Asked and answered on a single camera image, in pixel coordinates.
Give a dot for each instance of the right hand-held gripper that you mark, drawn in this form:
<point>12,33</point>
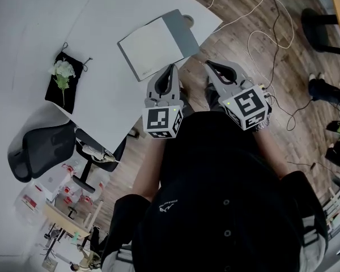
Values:
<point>246,106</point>

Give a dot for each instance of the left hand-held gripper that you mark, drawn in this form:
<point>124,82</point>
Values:
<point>158,119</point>

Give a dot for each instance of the grey notebook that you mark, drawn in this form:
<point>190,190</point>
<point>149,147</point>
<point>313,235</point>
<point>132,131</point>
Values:
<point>153,47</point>

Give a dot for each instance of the person's left forearm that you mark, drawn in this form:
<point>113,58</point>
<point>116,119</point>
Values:
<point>148,174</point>

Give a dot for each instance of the person's right forearm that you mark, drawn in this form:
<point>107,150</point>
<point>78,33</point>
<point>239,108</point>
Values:
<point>272,154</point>

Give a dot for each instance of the person's dark trousers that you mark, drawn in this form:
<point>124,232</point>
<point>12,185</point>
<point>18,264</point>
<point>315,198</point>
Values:
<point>215,101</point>

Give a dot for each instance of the silver metal wristwatch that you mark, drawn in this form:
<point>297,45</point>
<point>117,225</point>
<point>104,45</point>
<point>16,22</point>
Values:
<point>261,127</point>

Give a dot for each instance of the beige cloth bundle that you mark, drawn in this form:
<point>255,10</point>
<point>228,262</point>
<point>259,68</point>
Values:
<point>97,153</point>

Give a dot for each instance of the round wooden table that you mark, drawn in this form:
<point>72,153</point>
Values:
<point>314,27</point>

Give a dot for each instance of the white artificial flower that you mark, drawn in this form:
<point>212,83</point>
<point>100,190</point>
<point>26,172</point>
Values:
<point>63,69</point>

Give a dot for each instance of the person's black shirt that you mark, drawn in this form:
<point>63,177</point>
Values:
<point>229,194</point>

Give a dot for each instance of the black mesh office chair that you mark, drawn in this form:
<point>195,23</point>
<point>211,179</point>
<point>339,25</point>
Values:
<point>45,149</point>

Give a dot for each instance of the white cardboard box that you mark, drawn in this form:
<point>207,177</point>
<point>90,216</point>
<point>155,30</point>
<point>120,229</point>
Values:
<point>55,181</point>

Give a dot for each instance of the light wooden table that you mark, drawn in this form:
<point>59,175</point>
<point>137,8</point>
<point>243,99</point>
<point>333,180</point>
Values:
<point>62,220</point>

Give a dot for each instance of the pile of clear water jugs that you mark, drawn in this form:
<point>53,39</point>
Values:
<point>31,200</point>

